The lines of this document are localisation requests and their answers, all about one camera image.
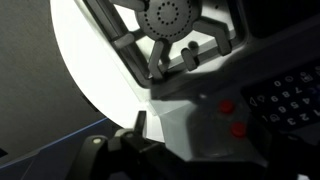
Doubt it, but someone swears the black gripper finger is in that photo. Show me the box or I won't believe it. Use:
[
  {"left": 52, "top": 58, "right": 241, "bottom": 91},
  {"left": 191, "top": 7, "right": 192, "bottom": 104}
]
[{"left": 134, "top": 111, "right": 147, "bottom": 135}]

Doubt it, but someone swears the grey toy cooker stove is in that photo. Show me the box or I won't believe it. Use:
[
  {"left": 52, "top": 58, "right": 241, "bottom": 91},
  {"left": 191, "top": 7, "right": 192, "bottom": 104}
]
[{"left": 83, "top": 0, "right": 320, "bottom": 159}]

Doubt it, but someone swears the white round table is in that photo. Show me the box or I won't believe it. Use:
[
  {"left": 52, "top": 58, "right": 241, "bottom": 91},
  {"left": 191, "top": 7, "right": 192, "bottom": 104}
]
[{"left": 50, "top": 0, "right": 164, "bottom": 142}]

